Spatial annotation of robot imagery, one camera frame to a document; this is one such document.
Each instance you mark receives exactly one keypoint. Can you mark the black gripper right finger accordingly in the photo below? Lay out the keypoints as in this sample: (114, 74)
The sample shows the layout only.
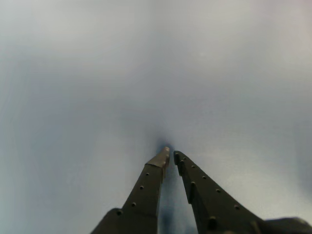
(212, 209)

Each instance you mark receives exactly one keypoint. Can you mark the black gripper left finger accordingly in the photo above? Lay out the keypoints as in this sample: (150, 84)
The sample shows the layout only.
(143, 195)

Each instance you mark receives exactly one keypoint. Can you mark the dark grey mat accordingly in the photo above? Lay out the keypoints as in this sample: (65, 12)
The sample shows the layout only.
(73, 97)

